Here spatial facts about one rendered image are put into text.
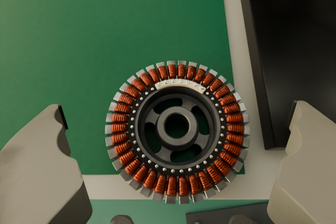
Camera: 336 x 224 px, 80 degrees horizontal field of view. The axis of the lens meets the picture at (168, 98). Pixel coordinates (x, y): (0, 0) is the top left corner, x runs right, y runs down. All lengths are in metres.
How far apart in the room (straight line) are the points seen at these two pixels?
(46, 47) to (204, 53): 0.17
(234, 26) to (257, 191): 0.17
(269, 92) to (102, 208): 0.88
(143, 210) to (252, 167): 0.79
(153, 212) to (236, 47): 0.81
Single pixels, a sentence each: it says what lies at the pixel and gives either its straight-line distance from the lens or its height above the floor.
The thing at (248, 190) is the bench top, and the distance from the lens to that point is 0.20.
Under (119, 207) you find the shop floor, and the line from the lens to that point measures 0.97.
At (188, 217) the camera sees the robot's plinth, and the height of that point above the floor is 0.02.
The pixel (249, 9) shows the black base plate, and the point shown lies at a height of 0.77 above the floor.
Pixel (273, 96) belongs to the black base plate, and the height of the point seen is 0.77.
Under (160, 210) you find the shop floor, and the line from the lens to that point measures 0.95.
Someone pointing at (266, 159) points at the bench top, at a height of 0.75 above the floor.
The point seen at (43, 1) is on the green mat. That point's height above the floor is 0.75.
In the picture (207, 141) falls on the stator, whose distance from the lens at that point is 0.18.
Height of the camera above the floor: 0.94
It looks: 70 degrees down
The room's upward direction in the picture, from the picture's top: 4 degrees counter-clockwise
